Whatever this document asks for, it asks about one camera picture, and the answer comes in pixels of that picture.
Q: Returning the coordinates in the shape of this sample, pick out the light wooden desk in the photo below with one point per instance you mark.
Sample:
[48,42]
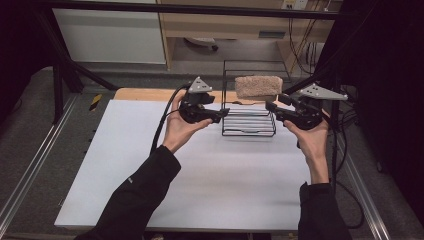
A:
[233,28]

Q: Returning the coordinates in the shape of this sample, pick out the office chair base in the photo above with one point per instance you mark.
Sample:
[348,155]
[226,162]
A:
[201,41]

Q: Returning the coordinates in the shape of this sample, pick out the aluminium floor rail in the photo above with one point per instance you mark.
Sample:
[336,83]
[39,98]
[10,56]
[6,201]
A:
[36,156]
[366,196]

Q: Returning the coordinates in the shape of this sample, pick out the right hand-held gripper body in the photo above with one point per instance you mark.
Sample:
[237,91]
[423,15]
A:
[308,111]

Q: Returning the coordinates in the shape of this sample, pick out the white wall socket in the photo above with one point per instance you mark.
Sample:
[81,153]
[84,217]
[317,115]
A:
[295,4]

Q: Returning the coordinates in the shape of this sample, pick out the yellow black tape marker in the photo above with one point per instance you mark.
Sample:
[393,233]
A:
[95,102]

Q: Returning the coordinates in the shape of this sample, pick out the person's right hand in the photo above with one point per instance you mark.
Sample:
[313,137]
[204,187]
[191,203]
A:
[311,141]

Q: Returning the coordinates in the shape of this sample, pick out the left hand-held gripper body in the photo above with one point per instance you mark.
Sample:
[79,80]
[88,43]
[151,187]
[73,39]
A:
[196,106]

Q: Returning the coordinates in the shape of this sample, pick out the brown towel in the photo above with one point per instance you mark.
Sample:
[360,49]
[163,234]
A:
[259,87]

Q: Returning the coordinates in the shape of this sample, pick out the white table cover sheet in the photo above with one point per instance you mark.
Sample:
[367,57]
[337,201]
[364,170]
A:
[216,173]

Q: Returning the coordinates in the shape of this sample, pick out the person's left hand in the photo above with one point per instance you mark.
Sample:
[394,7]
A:
[181,131]

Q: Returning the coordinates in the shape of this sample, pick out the white cabinet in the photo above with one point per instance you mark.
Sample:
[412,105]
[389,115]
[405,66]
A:
[110,36]

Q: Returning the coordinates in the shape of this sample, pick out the black metal frame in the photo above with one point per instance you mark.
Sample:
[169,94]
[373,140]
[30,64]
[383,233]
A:
[200,9]

